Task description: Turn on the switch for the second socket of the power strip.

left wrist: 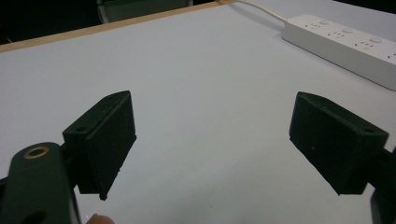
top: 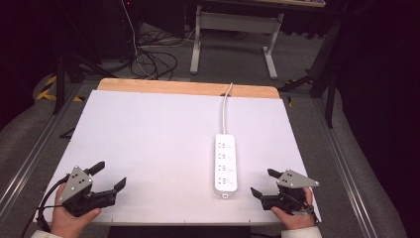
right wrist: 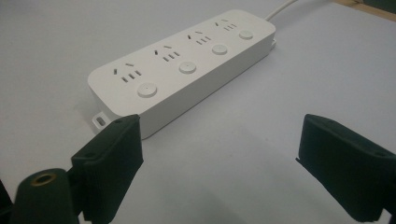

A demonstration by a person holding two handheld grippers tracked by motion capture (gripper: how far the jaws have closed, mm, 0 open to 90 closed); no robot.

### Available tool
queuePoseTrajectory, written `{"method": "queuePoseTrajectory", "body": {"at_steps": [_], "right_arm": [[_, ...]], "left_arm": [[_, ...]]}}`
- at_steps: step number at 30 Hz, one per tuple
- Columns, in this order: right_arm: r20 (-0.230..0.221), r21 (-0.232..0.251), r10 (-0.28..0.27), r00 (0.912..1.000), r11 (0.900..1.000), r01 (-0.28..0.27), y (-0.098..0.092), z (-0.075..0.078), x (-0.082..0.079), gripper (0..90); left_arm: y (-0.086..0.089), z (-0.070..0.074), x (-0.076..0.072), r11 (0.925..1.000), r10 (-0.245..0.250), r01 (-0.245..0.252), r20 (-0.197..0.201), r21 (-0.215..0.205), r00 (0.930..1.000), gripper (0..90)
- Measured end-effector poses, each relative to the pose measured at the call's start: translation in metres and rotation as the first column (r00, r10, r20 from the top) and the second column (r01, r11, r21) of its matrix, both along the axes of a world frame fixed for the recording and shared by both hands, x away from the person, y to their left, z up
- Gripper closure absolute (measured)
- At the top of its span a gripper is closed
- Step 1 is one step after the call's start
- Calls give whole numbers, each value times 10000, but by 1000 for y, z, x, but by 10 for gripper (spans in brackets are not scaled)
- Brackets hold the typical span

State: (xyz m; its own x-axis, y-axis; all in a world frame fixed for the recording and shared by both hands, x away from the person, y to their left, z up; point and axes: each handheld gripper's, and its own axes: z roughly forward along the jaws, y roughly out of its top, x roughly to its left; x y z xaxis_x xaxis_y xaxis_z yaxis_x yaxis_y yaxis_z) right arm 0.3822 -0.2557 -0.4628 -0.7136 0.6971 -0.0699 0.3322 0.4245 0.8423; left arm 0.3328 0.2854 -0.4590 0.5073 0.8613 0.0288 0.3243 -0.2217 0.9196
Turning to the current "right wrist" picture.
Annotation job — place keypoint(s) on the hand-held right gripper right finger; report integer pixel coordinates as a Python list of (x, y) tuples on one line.
[(348, 174)]

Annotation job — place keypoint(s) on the white power strip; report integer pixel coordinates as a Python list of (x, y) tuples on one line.
[(183, 70)]

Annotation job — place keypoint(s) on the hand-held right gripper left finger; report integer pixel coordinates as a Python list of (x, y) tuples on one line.
[(109, 165)]

